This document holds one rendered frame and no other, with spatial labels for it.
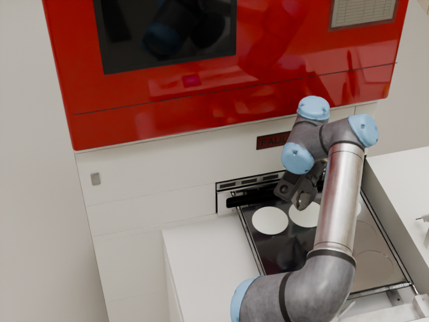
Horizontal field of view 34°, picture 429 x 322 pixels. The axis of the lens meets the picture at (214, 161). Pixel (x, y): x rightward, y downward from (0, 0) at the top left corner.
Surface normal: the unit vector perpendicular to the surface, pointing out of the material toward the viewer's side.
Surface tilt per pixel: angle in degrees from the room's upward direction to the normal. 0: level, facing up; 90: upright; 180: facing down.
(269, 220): 0
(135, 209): 90
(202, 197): 90
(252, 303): 50
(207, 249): 0
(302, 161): 90
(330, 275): 24
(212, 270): 0
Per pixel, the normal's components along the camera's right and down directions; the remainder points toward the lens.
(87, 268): 0.00, -0.71
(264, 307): -0.64, -0.02
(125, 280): 0.24, 0.68
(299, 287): -0.47, -0.51
